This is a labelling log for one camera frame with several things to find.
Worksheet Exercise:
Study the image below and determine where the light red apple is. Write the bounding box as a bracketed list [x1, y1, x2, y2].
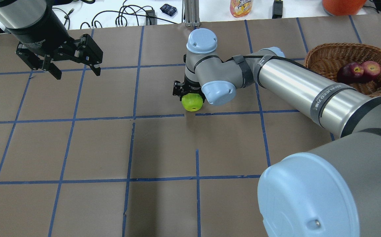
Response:
[361, 61, 381, 80]

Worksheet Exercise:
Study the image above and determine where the green apple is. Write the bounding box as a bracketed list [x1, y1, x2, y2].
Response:
[181, 93, 204, 112]

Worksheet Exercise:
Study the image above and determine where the aluminium frame post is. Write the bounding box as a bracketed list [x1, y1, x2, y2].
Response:
[182, 0, 200, 27]

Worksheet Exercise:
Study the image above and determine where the orange cylindrical container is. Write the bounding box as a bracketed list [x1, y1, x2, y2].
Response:
[321, 0, 366, 15]

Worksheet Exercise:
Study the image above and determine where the woven wicker basket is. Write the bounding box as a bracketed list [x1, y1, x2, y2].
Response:
[304, 42, 381, 97]

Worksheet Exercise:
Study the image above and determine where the orange juice bottle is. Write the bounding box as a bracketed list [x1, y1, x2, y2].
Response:
[230, 0, 253, 18]

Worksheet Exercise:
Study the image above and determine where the dark red apple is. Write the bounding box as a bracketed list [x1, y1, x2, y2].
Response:
[337, 62, 374, 84]

